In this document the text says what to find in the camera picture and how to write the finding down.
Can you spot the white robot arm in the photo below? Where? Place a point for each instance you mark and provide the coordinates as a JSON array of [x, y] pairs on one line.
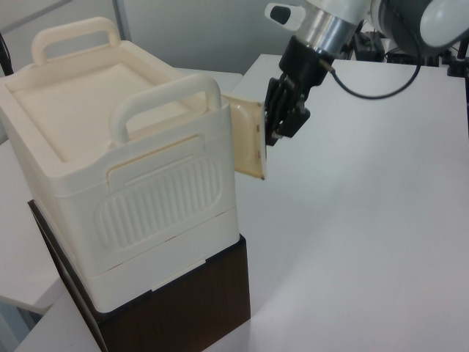
[[403, 22]]

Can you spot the dark brown wooden box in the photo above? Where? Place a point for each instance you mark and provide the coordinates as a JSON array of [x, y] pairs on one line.
[[190, 311]]

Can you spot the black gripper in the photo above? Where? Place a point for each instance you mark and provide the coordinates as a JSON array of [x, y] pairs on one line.
[[304, 64]]

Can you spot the black tripod leg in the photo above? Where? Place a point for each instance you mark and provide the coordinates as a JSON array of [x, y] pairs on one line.
[[5, 55]]

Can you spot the black electronics box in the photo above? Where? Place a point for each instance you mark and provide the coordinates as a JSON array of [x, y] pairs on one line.
[[406, 58]]

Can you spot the black clamp stand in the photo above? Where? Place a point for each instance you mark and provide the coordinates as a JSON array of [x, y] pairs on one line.
[[456, 64]]

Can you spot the cream plastic cabinet door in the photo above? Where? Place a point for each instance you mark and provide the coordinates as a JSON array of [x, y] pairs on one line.
[[247, 135]]

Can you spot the cream plastic storage cabinet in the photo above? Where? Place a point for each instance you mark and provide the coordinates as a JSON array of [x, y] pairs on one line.
[[73, 121]]

